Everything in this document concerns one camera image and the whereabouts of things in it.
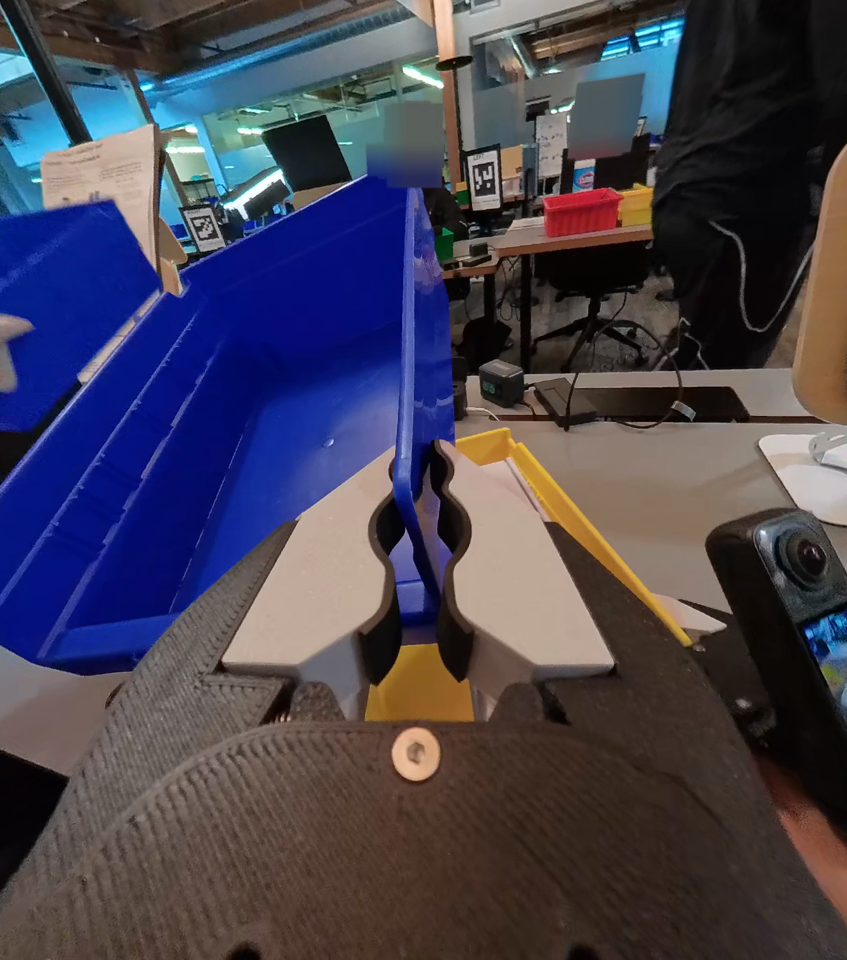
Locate yellow plastic bin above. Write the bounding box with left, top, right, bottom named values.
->
left=363, top=427, right=695, bottom=725

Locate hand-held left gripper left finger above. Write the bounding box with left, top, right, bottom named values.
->
left=219, top=446, right=404, bottom=717

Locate red plastic bin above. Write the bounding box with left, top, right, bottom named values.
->
left=542, top=187, right=624, bottom=238

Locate blue plastic bin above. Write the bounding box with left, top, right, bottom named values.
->
left=0, top=174, right=458, bottom=676

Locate black metal pole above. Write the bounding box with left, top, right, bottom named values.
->
left=0, top=0, right=93, bottom=145

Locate framed marker sign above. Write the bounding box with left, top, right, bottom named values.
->
left=179, top=202, right=227, bottom=254
left=464, top=144, right=504, bottom=213

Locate wooden post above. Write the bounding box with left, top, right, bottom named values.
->
left=431, top=0, right=464, bottom=185

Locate small black charger box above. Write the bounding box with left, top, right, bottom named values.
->
left=479, top=359, right=527, bottom=410

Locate black cable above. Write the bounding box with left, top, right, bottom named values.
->
left=564, top=318, right=696, bottom=432

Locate grey desk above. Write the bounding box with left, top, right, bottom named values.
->
left=0, top=367, right=847, bottom=781

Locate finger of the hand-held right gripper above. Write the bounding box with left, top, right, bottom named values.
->
left=656, top=594, right=729, bottom=640

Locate black monitor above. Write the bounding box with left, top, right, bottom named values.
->
left=261, top=114, right=354, bottom=193

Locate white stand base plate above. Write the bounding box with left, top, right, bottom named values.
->
left=758, top=431, right=847, bottom=531

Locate black office chair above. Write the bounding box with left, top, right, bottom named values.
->
left=534, top=243, right=651, bottom=370

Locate background office desk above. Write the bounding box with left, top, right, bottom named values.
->
left=440, top=221, right=654, bottom=370

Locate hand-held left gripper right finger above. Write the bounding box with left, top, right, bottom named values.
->
left=431, top=438, right=617, bottom=700

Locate flat black power adapter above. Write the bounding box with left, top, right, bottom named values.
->
left=534, top=376, right=599, bottom=426

